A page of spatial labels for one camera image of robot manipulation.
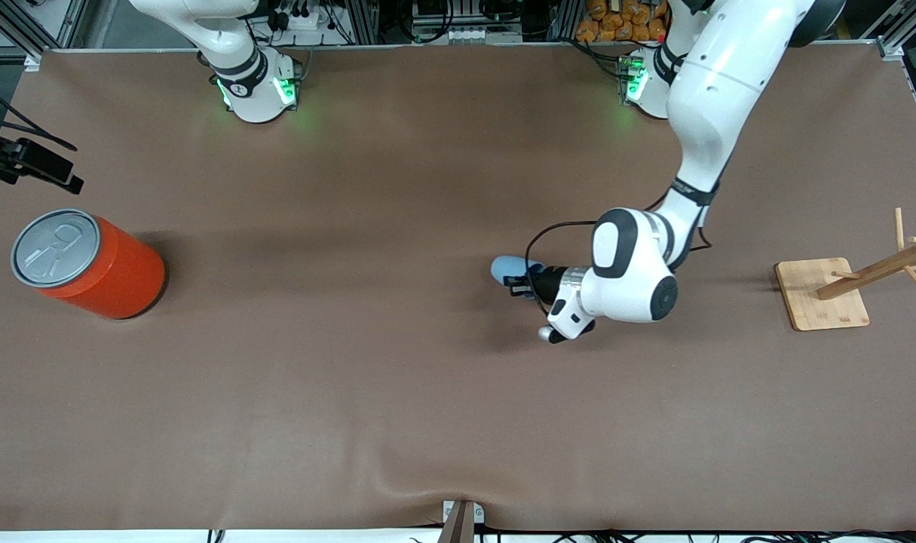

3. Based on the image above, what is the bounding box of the small light blue cup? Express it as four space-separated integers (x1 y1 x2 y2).
490 255 547 301

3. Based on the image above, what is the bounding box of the large orange can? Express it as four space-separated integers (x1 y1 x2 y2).
11 209 168 321

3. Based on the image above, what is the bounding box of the brown table cover cloth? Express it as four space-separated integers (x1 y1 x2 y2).
0 41 916 532

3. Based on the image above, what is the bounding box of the wooden mug tree stand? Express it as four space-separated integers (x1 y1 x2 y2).
774 207 916 333

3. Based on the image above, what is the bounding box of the white power strip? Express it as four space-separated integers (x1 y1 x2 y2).
411 25 524 44

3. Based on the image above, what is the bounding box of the orange packaged snacks pile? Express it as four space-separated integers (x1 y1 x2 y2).
574 0 669 44

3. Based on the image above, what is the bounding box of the power strip with black plugs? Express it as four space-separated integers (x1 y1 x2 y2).
265 0 334 31

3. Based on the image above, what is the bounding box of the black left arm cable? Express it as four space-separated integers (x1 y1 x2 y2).
525 192 713 302

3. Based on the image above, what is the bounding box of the aluminium frame rail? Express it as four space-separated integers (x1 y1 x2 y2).
865 0 916 159
0 0 89 72

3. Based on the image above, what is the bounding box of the camera mount post with bracket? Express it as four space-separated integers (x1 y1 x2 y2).
437 499 486 543

